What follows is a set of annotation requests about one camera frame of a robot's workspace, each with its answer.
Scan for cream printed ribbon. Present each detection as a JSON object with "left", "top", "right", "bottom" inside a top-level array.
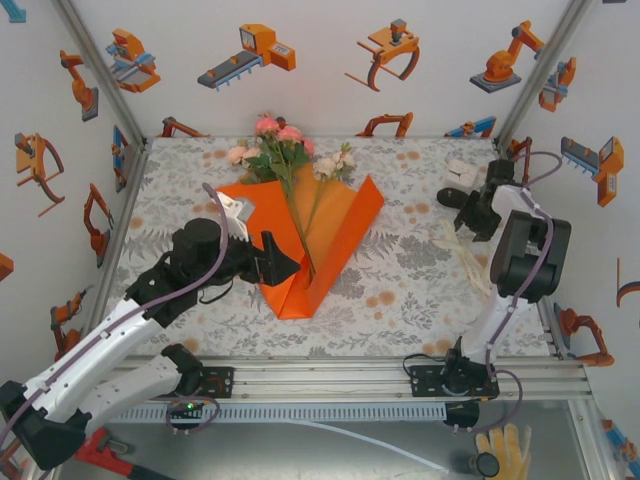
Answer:
[{"left": 432, "top": 219, "right": 494, "bottom": 296}]

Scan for orange wrapping paper sheet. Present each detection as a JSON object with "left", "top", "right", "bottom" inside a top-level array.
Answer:
[{"left": 213, "top": 164, "right": 386, "bottom": 321}]

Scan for cream fake flower stem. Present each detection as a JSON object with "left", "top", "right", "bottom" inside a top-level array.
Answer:
[{"left": 302, "top": 142, "right": 356, "bottom": 241}]

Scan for peach pink fake flower stem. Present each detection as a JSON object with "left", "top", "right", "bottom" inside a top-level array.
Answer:
[{"left": 227, "top": 124, "right": 317, "bottom": 276}]

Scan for black oval object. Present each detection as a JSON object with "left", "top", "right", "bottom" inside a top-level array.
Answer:
[{"left": 436, "top": 187, "right": 471, "bottom": 207}]

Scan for grey floral tablecloth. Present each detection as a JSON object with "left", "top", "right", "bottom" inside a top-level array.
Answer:
[{"left": 94, "top": 135, "right": 556, "bottom": 359}]

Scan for circuit board with green light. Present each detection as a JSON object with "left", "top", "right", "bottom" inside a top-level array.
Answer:
[{"left": 167, "top": 399, "right": 211, "bottom": 424}]

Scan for small black box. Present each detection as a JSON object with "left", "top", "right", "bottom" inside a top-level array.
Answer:
[{"left": 444, "top": 399, "right": 481, "bottom": 429}]

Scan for red pipe wrench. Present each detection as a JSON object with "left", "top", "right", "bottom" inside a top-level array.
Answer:
[{"left": 74, "top": 429, "right": 176, "bottom": 480}]

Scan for yellow work glove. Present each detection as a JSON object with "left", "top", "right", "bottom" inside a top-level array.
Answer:
[{"left": 473, "top": 423, "right": 533, "bottom": 480}]

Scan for black round cylinder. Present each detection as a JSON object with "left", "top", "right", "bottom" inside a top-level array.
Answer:
[{"left": 469, "top": 451, "right": 501, "bottom": 479}]

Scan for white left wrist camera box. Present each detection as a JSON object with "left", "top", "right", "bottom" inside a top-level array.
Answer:
[{"left": 214, "top": 192, "right": 257, "bottom": 246}]

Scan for aluminium frame rails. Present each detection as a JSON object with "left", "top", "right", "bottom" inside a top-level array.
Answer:
[{"left": 47, "top": 357, "right": 594, "bottom": 407}]

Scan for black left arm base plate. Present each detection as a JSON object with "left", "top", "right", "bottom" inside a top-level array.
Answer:
[{"left": 197, "top": 366, "right": 236, "bottom": 400}]

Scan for white slotted cable duct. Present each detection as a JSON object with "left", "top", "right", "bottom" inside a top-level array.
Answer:
[{"left": 107, "top": 403, "right": 448, "bottom": 422}]

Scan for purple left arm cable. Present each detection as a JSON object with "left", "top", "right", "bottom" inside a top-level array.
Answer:
[{"left": 0, "top": 182, "right": 231, "bottom": 451}]

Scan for aluminium corner post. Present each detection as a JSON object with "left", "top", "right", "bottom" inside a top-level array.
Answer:
[
  {"left": 494, "top": 0, "right": 594, "bottom": 146},
  {"left": 52, "top": 0, "right": 149, "bottom": 146}
]

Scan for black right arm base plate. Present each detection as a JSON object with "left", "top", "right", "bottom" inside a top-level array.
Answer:
[{"left": 408, "top": 364, "right": 501, "bottom": 401}]

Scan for aluminium frame leg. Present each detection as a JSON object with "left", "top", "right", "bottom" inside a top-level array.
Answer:
[{"left": 567, "top": 399, "right": 619, "bottom": 480}]

